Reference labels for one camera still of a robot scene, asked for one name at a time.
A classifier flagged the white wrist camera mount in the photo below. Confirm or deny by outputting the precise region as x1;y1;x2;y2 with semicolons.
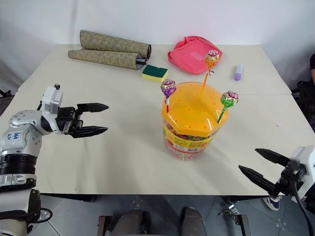
289;145;315;198
36;83;63;117

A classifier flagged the metal table leg with caster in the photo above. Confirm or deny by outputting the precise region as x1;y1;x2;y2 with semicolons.
218;196;250;236

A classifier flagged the orange wrapped lollipop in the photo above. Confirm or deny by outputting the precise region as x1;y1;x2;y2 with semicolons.
203;50;221;88

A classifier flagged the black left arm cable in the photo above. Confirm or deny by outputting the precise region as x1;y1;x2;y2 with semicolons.
36;207;53;225

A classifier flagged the clear candy jar orange lid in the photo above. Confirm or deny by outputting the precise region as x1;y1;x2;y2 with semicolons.
161;81;230;162

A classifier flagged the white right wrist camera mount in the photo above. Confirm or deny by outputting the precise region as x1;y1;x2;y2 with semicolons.
289;145;315;198

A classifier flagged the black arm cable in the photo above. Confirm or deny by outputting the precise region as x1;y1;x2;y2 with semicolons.
36;207;53;225
292;169;315;236

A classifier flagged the large rolled patterned mat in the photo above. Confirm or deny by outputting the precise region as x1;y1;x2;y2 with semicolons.
79;29;152;60

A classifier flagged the white and blue sneaker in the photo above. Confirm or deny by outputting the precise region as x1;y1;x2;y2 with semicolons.
262;195;283;212

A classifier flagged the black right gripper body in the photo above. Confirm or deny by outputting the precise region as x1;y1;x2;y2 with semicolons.
270;162;306;198

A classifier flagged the small rolled patterned mat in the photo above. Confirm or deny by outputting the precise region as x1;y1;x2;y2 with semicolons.
68;49;146;71

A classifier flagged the pink fabric bag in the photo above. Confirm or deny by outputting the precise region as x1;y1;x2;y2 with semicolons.
167;35;224;75

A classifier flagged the small purple white stick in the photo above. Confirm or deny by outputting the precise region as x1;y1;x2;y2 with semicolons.
232;63;245;82

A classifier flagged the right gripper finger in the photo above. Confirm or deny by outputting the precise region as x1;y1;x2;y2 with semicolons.
254;148;291;168
238;165;278;195

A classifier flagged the bystander in dark clothes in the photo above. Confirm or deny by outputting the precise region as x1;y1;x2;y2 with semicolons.
291;53;315;120

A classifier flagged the green wrapped lollipop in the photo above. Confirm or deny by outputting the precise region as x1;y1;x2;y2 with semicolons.
217;90;240;124

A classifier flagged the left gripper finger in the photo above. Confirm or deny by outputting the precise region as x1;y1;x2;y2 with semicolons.
76;102;110;115
70;125;109;139

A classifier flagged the purple wrapped lollipop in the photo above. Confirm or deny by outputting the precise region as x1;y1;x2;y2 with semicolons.
160;79;177;113

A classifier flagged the green and yellow sponge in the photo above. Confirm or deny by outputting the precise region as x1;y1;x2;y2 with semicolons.
142;64;169;82

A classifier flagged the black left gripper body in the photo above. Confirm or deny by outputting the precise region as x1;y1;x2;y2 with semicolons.
55;106;85;136

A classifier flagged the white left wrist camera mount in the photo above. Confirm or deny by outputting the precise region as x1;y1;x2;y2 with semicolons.
36;83;63;117

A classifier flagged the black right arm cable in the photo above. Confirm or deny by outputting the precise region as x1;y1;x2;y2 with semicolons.
292;169;315;236

